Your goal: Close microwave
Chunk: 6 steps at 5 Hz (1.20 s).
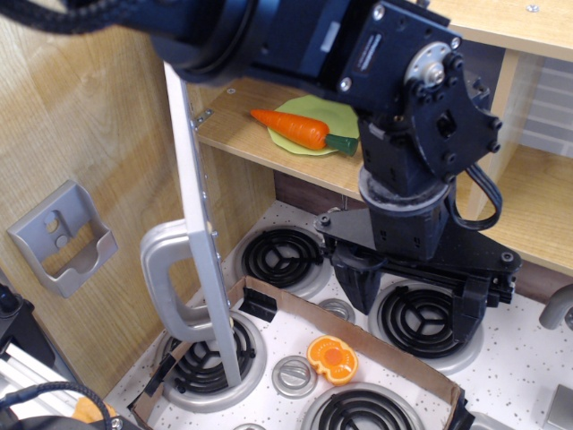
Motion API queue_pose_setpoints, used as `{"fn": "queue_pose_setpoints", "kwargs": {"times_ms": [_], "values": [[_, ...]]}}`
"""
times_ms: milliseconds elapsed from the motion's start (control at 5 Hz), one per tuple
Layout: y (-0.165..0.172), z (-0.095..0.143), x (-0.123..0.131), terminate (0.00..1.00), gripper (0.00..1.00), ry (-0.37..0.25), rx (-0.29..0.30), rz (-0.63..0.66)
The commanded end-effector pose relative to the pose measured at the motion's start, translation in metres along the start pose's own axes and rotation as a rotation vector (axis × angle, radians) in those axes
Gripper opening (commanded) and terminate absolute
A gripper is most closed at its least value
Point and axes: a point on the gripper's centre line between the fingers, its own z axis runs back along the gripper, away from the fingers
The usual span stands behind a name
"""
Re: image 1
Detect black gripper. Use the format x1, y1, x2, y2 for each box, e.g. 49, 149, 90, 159
314, 209, 522, 344

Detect grey toy microwave door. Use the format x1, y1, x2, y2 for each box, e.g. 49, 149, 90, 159
141, 64, 242, 387

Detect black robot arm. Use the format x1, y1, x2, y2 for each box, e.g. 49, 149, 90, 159
1, 1, 521, 343

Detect back right stove burner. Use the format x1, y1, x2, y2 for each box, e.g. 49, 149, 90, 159
368, 280, 484, 375

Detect stove burner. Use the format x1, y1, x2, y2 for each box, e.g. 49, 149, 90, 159
229, 225, 331, 299
368, 280, 484, 375
300, 383, 424, 430
163, 312, 267, 414

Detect grey middle stove knob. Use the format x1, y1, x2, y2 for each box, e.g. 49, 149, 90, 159
319, 298, 355, 323

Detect grey stove knob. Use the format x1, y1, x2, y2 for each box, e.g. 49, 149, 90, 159
319, 298, 355, 323
271, 356, 317, 399

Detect orange toy fruit half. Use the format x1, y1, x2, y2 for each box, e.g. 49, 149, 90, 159
306, 335, 359, 386

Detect front right stove burner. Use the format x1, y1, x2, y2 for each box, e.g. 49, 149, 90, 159
300, 383, 424, 430

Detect back left stove burner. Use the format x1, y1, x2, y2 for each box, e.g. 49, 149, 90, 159
229, 225, 331, 299

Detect wooden toy kitchen shelf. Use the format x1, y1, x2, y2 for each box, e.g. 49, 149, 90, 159
191, 1, 572, 274

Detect brown cardboard barrier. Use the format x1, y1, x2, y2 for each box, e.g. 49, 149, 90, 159
129, 278, 475, 429

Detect grey front stove knob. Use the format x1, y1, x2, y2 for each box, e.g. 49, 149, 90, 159
271, 356, 317, 399

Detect grey toy faucet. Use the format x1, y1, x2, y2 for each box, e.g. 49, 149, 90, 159
539, 284, 573, 330

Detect light green plate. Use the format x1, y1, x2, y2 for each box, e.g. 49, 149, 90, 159
268, 95, 359, 156

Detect orange toy carrot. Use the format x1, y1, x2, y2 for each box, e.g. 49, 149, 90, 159
250, 109, 358, 156

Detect grey sink basin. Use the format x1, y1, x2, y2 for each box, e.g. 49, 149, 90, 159
543, 384, 573, 430

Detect front left stove burner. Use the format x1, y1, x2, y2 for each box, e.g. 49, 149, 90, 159
163, 312, 267, 414

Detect black device at left edge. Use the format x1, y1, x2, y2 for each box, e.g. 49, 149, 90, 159
1, 284, 56, 367

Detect grey wall phone holder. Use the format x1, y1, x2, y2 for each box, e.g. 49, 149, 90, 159
7, 180, 118, 298

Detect black braided cable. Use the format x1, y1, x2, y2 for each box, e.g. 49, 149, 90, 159
0, 381, 118, 430

